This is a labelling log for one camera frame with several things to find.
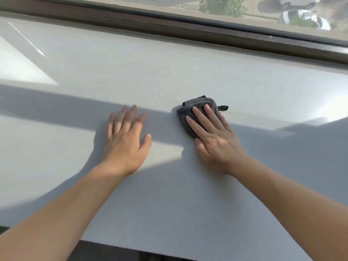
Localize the person's left forearm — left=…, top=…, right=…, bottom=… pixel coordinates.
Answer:
left=0, top=160, right=131, bottom=261

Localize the person's left hand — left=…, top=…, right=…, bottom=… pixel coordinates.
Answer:
left=101, top=104, right=153, bottom=176

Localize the dark brown window frame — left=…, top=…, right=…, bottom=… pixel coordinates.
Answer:
left=0, top=0, right=348, bottom=65

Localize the person's right hand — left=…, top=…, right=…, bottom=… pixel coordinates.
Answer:
left=186, top=104, right=247, bottom=176

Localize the green bush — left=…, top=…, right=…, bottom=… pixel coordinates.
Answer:
left=198, top=0, right=248, bottom=17

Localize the person's right forearm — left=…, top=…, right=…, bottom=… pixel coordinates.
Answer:
left=226, top=155, right=348, bottom=261

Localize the grey microfibre cleaning cloth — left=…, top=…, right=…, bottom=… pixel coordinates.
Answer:
left=176, top=96, right=229, bottom=139

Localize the white parked car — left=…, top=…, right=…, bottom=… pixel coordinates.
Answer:
left=276, top=0, right=322, bottom=10
left=277, top=9, right=332, bottom=31

